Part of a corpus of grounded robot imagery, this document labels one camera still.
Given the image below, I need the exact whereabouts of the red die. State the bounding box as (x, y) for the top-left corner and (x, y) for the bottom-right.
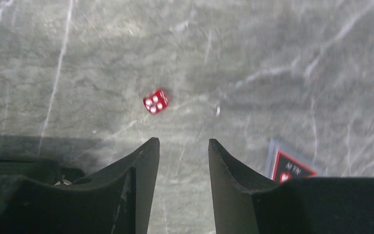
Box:
(143, 89), (169, 115)

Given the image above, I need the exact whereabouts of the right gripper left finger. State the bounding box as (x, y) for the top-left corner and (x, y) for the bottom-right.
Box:
(0, 137), (160, 234)

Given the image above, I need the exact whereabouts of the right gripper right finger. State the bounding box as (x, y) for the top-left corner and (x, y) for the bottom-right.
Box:
(208, 139), (374, 234)

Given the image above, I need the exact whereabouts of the black poker chip case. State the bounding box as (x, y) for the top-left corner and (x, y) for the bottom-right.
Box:
(0, 156), (85, 185)

